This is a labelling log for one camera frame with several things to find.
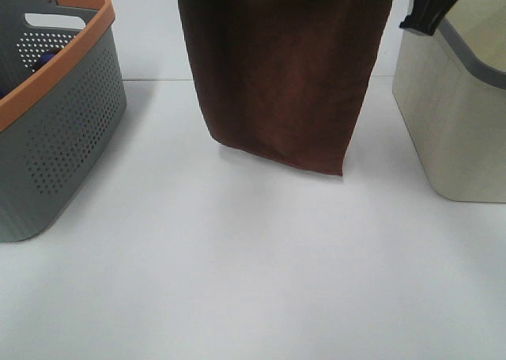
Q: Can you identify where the blue item in basket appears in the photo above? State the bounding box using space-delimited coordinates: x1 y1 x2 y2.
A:
32 51 59 71

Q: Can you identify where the brown towel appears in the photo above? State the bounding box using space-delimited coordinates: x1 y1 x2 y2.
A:
177 0 393 176

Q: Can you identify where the beige basket with grey rim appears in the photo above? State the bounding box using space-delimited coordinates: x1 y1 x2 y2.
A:
393 0 505 203

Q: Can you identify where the grey basket with orange rim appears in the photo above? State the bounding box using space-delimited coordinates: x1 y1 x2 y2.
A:
1 0 127 243

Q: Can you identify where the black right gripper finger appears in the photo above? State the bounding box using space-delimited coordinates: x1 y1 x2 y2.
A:
399 0 458 33

